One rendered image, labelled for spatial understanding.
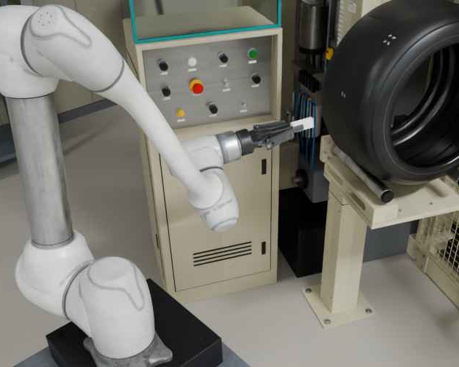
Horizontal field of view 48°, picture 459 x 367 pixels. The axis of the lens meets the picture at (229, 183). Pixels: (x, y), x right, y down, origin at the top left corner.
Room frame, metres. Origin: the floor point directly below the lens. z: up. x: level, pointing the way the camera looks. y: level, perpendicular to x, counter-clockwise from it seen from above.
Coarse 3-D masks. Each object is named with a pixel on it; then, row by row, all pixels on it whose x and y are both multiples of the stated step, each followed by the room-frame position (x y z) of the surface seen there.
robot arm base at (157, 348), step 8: (88, 344) 0.93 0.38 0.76; (152, 344) 0.90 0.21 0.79; (160, 344) 0.92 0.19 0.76; (96, 352) 0.88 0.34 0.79; (144, 352) 0.87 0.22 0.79; (152, 352) 0.89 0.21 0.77; (160, 352) 0.89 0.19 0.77; (168, 352) 0.89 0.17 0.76; (96, 360) 0.88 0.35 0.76; (104, 360) 0.86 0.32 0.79; (112, 360) 0.85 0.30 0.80; (120, 360) 0.84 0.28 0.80; (128, 360) 0.85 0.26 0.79; (136, 360) 0.85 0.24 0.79; (144, 360) 0.85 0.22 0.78; (152, 360) 0.87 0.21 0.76; (160, 360) 0.87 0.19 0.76; (168, 360) 0.88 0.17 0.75
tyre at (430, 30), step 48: (432, 0) 1.54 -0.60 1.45; (336, 48) 1.56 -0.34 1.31; (384, 48) 1.39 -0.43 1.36; (432, 48) 1.37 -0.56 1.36; (336, 96) 1.45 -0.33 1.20; (384, 96) 1.33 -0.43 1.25; (432, 96) 1.71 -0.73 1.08; (336, 144) 1.52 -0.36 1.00; (384, 144) 1.32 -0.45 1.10; (432, 144) 1.60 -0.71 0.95
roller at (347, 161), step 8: (336, 152) 1.65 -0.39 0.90; (344, 160) 1.59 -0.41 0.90; (352, 160) 1.56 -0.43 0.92; (352, 168) 1.53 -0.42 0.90; (360, 168) 1.50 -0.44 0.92; (360, 176) 1.48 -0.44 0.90; (368, 176) 1.45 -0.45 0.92; (368, 184) 1.43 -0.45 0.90; (376, 184) 1.40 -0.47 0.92; (384, 184) 1.39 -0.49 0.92; (376, 192) 1.38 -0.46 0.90; (384, 192) 1.35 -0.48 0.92; (392, 192) 1.36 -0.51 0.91; (384, 200) 1.35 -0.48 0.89
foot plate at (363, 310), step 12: (312, 288) 1.89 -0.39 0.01; (312, 300) 1.81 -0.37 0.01; (360, 300) 1.80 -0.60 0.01; (324, 312) 1.73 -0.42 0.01; (336, 312) 1.73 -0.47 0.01; (348, 312) 1.72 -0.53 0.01; (360, 312) 1.72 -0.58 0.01; (372, 312) 1.72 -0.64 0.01; (324, 324) 1.66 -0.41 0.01; (336, 324) 1.65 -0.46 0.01
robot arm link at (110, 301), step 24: (96, 264) 0.94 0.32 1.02; (120, 264) 0.94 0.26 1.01; (72, 288) 0.93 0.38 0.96; (96, 288) 0.88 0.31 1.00; (120, 288) 0.88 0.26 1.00; (144, 288) 0.92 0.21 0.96; (72, 312) 0.90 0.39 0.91; (96, 312) 0.86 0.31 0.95; (120, 312) 0.86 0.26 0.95; (144, 312) 0.89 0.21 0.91; (96, 336) 0.86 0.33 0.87; (120, 336) 0.85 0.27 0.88; (144, 336) 0.87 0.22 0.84
